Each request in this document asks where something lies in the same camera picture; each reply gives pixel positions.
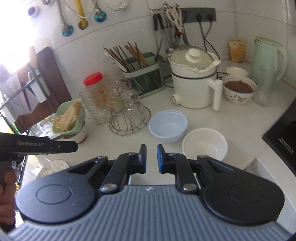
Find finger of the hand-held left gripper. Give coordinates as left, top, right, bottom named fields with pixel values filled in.
left=50, top=141, right=78, bottom=153

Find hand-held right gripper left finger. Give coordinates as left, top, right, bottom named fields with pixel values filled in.
left=69, top=144, right=147, bottom=193

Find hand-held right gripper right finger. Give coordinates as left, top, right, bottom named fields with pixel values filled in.
left=157, top=144, right=234, bottom=193

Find small leaf print plate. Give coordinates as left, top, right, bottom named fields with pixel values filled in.
left=38, top=160, right=73, bottom=180

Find translucent plastic bowl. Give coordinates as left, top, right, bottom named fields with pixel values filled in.
left=148, top=110, right=188, bottom=144

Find white ceramic bowl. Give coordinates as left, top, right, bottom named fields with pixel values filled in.
left=182, top=128, right=228, bottom=163

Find person's left hand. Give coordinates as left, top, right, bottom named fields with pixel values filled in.
left=0, top=173, right=17, bottom=232

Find white footed bowl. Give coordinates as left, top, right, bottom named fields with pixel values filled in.
left=69, top=120, right=89, bottom=144

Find green square bowl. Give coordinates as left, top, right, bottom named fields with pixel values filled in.
left=52, top=100, right=86, bottom=139

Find clear drinking glass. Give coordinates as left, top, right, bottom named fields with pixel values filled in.
left=40, top=119, right=54, bottom=137

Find dried noodles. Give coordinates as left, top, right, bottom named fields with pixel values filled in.
left=53, top=98, right=83, bottom=133

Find clear glass mug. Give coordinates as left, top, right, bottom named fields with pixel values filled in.
left=79, top=88, right=110, bottom=126

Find clear glass cup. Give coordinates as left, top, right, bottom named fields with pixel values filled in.
left=108, top=83, right=130, bottom=112
left=125, top=93, right=151, bottom=126

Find grey patterned board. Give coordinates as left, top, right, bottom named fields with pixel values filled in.
left=0, top=67, right=39, bottom=117

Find black dish rack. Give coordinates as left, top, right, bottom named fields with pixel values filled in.
left=0, top=62, right=59, bottom=139

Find wooden cutting board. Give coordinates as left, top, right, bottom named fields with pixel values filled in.
left=17, top=47, right=73, bottom=133

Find red lid plastic jar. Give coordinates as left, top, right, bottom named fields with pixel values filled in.
left=84, top=72, right=107, bottom=109

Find white electric pot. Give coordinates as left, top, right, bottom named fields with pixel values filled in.
left=168, top=45, right=224, bottom=112

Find green chopstick holder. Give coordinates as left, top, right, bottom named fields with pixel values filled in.
left=122, top=52, right=163, bottom=98

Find wooden spatula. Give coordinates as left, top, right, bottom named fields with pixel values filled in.
left=29, top=46, right=38, bottom=68

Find floral bowl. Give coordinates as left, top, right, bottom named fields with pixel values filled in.
left=222, top=75, right=258, bottom=105

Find bundle of chopsticks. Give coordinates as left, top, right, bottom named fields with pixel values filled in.
left=103, top=42, right=149, bottom=73

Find small white bowl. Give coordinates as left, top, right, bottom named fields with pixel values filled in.
left=225, top=67, right=249, bottom=78

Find tall glass tumbler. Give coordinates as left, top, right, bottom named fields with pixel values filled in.
left=254, top=66, right=275, bottom=108

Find black cooktop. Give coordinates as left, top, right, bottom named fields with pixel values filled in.
left=262, top=109, right=296, bottom=164

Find yellow packet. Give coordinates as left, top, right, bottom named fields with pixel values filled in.
left=229, top=38, right=247, bottom=63

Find pale green kettle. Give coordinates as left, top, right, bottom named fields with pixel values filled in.
left=250, top=37, right=288, bottom=87

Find black power outlet strip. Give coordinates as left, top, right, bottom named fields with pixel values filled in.
left=180, top=8, right=217, bottom=24

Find wire cup rack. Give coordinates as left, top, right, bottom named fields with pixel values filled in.
left=109, top=81, right=151, bottom=135

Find blue wall valve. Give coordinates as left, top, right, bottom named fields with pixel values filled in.
left=94, top=10, right=107, bottom=23
left=61, top=24, right=75, bottom=37

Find black power cable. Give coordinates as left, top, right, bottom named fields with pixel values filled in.
left=198, top=20, right=226, bottom=77

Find yellow hose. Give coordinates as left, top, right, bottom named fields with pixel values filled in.
left=74, top=0, right=89, bottom=30

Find black handled tool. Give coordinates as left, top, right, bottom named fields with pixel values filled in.
left=153, top=13, right=166, bottom=31

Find metal hook rail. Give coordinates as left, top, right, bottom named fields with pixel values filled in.
left=150, top=2, right=183, bottom=12

